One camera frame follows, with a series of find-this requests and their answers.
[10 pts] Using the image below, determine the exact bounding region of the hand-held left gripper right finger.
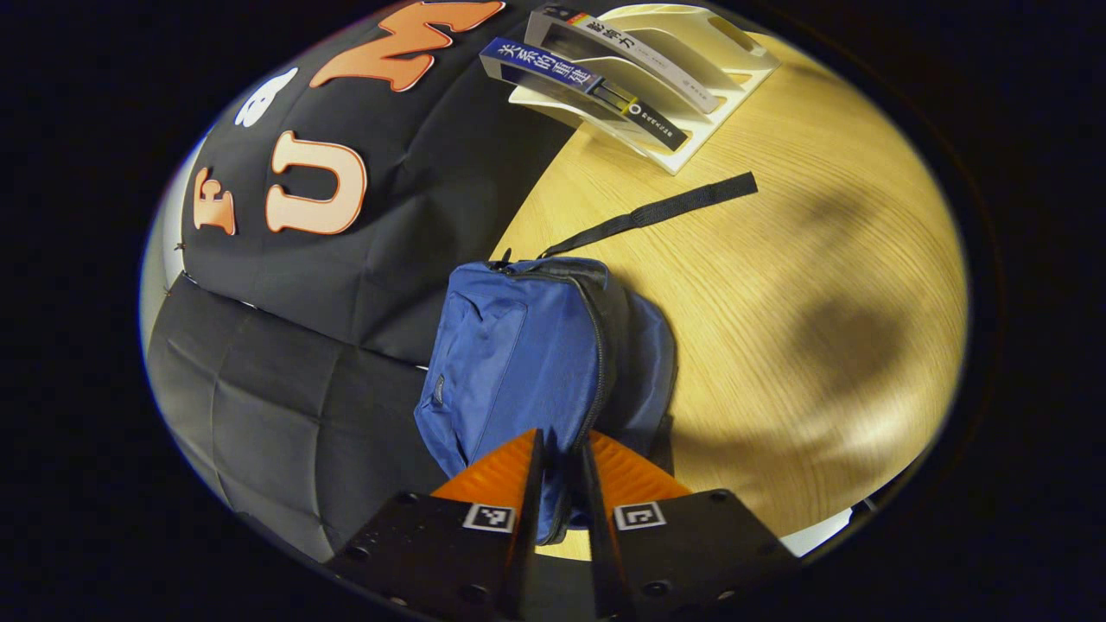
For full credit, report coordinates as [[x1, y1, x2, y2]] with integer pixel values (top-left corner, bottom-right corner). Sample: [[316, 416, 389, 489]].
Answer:
[[581, 431, 801, 621]]

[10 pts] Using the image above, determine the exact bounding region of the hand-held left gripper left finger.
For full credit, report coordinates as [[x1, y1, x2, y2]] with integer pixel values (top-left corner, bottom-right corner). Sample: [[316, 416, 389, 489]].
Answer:
[[327, 428, 547, 621]]

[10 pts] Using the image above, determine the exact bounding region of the blue cover book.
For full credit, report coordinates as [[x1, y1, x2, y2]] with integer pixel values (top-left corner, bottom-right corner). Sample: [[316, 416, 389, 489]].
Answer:
[[480, 37, 690, 154]]

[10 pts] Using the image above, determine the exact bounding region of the white portrait cover book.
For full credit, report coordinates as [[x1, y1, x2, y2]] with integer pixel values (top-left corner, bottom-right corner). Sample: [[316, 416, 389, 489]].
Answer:
[[525, 4, 723, 116]]

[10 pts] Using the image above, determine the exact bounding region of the white bookshelf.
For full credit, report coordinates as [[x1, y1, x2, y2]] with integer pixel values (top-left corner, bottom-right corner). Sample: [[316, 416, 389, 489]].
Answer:
[[508, 3, 782, 177]]

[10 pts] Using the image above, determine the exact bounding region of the blue schoolbag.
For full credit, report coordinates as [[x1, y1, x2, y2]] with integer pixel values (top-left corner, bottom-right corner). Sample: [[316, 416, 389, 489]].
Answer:
[[413, 171, 760, 547]]

